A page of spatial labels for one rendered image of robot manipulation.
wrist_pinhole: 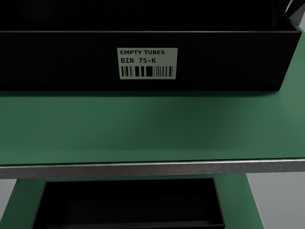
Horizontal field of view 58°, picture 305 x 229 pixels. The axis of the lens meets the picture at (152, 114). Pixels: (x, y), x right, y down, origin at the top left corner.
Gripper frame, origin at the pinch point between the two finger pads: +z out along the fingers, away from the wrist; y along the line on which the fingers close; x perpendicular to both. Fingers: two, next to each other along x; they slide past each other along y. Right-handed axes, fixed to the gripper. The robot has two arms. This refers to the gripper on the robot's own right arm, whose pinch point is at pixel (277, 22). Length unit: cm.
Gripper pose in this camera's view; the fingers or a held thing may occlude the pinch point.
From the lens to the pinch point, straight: 56.7
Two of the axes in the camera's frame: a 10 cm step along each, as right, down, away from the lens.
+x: 0.0, 6.9, -7.3
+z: 0.1, 7.3, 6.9
